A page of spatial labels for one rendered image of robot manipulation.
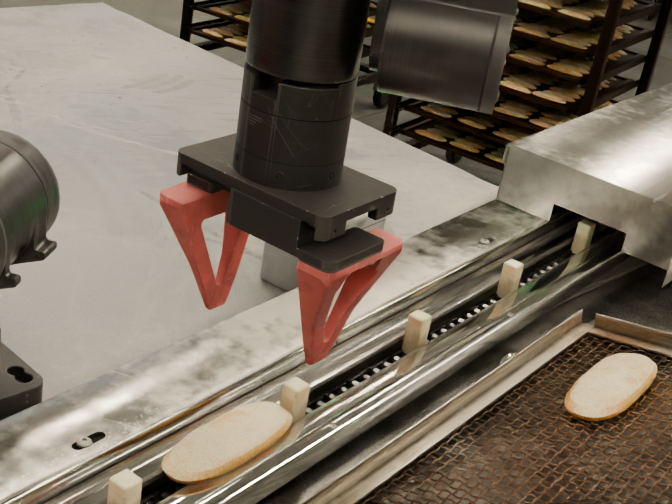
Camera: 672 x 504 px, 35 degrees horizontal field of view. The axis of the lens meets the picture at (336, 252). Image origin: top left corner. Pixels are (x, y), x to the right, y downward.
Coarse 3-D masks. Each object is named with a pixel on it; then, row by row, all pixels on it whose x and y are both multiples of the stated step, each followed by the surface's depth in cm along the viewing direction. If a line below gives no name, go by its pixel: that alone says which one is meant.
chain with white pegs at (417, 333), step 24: (576, 240) 98; (504, 264) 87; (552, 264) 96; (504, 288) 87; (408, 336) 77; (432, 336) 80; (384, 360) 75; (288, 384) 65; (288, 408) 66; (312, 408) 70; (120, 480) 55
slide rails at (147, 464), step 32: (576, 224) 102; (512, 256) 93; (544, 256) 94; (576, 256) 95; (448, 288) 85; (480, 288) 86; (480, 320) 81; (352, 352) 74; (416, 352) 75; (320, 384) 70; (384, 384) 71; (320, 416) 66; (160, 448) 61; (96, 480) 58; (224, 480) 59
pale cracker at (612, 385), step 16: (592, 368) 66; (608, 368) 66; (624, 368) 66; (640, 368) 66; (656, 368) 68; (576, 384) 64; (592, 384) 64; (608, 384) 64; (624, 384) 64; (640, 384) 65; (576, 400) 62; (592, 400) 62; (608, 400) 62; (624, 400) 63; (576, 416) 62; (592, 416) 61; (608, 416) 62
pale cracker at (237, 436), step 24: (240, 408) 64; (264, 408) 65; (192, 432) 62; (216, 432) 62; (240, 432) 62; (264, 432) 63; (168, 456) 59; (192, 456) 59; (216, 456) 60; (240, 456) 60; (192, 480) 58
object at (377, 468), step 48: (576, 336) 72; (624, 336) 73; (480, 384) 64; (528, 384) 66; (432, 432) 60; (576, 432) 61; (336, 480) 53; (384, 480) 55; (432, 480) 56; (528, 480) 56; (576, 480) 56
